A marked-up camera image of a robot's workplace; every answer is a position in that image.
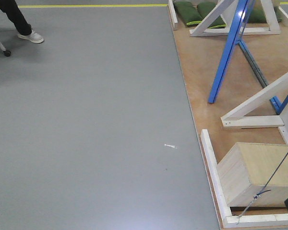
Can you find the blue door frame sill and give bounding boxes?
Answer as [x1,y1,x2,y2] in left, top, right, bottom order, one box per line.
[238,39,282,115]

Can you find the white sneaker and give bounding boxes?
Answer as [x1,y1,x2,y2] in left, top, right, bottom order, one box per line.
[17,31,44,44]

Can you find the white near triangular brace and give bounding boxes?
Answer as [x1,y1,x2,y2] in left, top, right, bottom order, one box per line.
[221,72,288,145]

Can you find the chair leg with caster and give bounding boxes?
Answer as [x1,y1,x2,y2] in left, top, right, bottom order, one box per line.
[0,41,11,57]

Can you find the green sandbag left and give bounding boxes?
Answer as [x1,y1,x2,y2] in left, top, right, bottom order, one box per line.
[174,1,203,27]

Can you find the white far edge rail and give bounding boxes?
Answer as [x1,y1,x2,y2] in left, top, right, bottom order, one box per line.
[168,0,178,31]

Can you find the wooden box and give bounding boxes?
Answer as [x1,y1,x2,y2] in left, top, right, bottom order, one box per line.
[217,142,288,207]

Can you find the white near edge rail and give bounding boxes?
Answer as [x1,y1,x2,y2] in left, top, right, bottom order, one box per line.
[200,129,288,230]

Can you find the white triangular brace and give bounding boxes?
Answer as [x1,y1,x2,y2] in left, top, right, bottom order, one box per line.
[221,72,288,145]
[189,0,281,37]

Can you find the blue near guy rope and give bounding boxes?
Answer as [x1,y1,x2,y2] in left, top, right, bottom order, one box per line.
[237,151,288,225]

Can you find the green sandbag right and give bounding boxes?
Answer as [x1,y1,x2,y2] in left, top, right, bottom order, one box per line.
[248,6,282,23]

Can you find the blue door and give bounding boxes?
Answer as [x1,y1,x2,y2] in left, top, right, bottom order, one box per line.
[208,0,255,104]

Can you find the white far triangular brace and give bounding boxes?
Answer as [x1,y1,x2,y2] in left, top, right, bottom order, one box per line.
[189,0,281,37]

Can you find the person leg black trousers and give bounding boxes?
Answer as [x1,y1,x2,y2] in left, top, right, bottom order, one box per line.
[0,0,32,35]

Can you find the white edge rail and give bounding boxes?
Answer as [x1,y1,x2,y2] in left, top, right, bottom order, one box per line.
[168,0,178,31]
[200,129,288,230]

